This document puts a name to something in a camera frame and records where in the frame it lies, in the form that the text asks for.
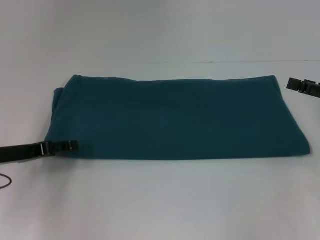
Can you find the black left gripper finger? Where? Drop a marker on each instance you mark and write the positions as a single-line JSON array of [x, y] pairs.
[[63, 146]]

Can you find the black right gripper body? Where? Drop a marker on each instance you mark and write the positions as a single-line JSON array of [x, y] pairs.
[[314, 90]]

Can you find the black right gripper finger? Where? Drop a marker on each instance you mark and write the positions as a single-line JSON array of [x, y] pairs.
[[295, 85]]

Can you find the teal blue t-shirt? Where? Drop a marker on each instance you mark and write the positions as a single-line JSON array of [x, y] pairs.
[[175, 120]]

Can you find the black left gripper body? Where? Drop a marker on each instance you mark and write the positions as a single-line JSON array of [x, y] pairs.
[[22, 150]]

